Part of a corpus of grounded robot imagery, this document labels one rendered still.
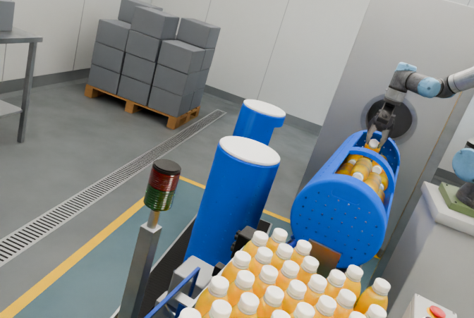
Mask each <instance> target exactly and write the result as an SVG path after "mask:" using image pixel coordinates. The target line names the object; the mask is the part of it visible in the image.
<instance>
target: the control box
mask: <svg viewBox="0 0 474 318"><path fill-rule="evenodd" d="M432 305H434V306H437V307H439V308H441V309H442V310H443V311H444V312H445V314H446V317H445V318H457V315H456V313H455V312H452V311H451V310H448V309H446V308H444V307H442V306H440V305H438V304H436V303H434V302H432V301H430V300H428V299H426V298H424V297H422V296H420V295H418V294H416V293H415V294H414V296H413V298H412V301H411V302H410V304H409V305H408V307H407V309H406V311H405V313H404V314H403V316H402V318H426V317H431V318H439V317H436V316H434V315H433V313H432V312H431V311H430V306H432Z"/></svg>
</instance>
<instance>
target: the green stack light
mask: <svg viewBox="0 0 474 318"><path fill-rule="evenodd" d="M175 192H176V190H173V191H170V192H164V191H160V190H156V189H154V188H153V187H152V186H150V184H149V183H147V188H146V192H145V196H144V200H143V202H144V204H145V205H146V206H147V207H148V208H150V209H153V210H155V211H160V212H162V211H166V210H169V209H170V208H171V206H172V203H173V200H174V195H175Z"/></svg>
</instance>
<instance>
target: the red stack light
mask: <svg viewBox="0 0 474 318"><path fill-rule="evenodd" d="M180 174H181V172H180V173H178V174H176V175H166V174H163V173H160V172H158V171H156V170H155V169H154V167H153V166H152V168H151V171H150V177H149V180H148V183H149V184H150V186H152V187H153V188H154V189H156V190H160V191H164V192H170V191H173V190H175V189H176V188H177V185H178V180H179V177H180Z"/></svg>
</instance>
